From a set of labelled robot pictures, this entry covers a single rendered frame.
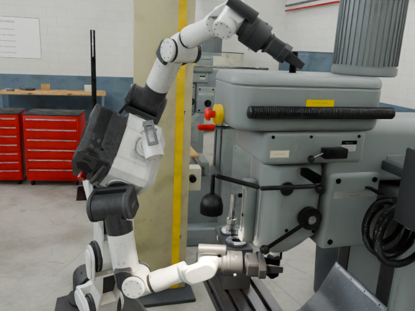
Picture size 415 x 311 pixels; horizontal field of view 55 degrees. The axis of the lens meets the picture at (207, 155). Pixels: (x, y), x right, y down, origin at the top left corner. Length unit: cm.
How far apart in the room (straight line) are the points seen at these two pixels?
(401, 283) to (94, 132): 116
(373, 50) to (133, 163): 86
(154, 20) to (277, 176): 189
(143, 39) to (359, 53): 184
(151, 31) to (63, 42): 736
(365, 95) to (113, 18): 916
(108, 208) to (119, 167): 15
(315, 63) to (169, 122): 593
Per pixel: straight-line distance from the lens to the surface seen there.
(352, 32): 133
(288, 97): 114
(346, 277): 174
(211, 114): 119
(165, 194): 310
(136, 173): 143
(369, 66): 131
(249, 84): 109
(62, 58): 1018
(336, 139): 125
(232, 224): 181
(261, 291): 182
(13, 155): 602
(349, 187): 133
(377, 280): 161
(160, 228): 320
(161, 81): 149
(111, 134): 145
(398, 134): 139
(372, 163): 136
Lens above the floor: 195
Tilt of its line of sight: 15 degrees down
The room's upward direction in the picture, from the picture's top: 3 degrees clockwise
